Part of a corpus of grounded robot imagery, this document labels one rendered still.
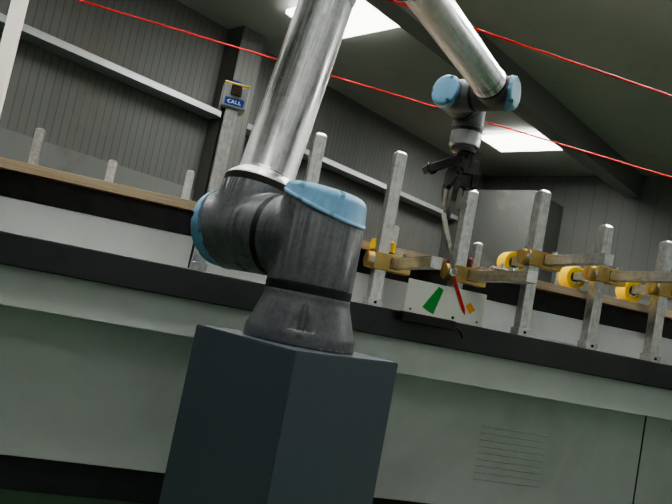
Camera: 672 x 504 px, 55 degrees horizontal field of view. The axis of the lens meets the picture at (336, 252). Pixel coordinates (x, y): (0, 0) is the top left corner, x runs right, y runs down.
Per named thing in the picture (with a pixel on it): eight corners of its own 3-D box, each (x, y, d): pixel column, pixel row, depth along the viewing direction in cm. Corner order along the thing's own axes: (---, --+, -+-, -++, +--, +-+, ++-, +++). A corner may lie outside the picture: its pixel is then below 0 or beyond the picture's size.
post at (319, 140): (294, 299, 179) (328, 133, 184) (282, 296, 179) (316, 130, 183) (292, 298, 183) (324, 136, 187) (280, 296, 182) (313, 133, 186)
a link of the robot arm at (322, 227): (316, 286, 100) (338, 177, 102) (239, 272, 111) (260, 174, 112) (369, 298, 112) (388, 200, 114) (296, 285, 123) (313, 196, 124)
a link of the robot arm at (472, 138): (459, 126, 183) (445, 133, 193) (457, 142, 183) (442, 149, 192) (487, 134, 186) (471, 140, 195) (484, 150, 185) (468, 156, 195)
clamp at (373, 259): (410, 275, 188) (413, 258, 188) (367, 266, 184) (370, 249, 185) (402, 275, 194) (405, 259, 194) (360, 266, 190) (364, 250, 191)
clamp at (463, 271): (485, 287, 195) (488, 271, 196) (445, 279, 192) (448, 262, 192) (476, 287, 201) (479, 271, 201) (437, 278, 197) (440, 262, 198)
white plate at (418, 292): (481, 327, 194) (487, 294, 195) (403, 311, 187) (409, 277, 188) (481, 327, 195) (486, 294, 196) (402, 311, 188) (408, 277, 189)
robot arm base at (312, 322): (374, 358, 110) (385, 301, 111) (296, 348, 97) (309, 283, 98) (299, 338, 123) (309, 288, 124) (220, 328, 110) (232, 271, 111)
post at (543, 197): (527, 340, 200) (552, 190, 204) (517, 338, 199) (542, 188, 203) (520, 339, 203) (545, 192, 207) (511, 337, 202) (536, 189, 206)
